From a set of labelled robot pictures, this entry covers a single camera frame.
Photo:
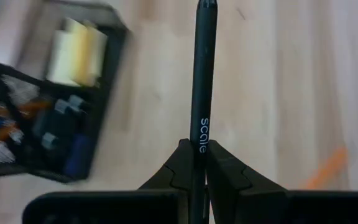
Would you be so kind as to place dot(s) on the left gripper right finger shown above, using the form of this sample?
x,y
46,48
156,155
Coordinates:
x,y
238,193

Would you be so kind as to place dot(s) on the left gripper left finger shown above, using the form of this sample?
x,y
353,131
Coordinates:
x,y
179,174

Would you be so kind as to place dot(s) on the orange pencil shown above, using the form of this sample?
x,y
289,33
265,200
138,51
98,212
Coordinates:
x,y
36,105
328,168

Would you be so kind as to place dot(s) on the black ballpoint pen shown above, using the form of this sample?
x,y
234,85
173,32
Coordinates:
x,y
202,77

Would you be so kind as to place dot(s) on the purple eraser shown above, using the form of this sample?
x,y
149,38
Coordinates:
x,y
79,155

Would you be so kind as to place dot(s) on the black binder clip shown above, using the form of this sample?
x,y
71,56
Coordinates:
x,y
76,102
59,115

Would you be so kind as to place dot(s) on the yellow sticky note pad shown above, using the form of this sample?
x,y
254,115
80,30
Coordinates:
x,y
76,53

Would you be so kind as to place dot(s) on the black mesh desk organizer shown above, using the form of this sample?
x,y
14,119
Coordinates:
x,y
102,102

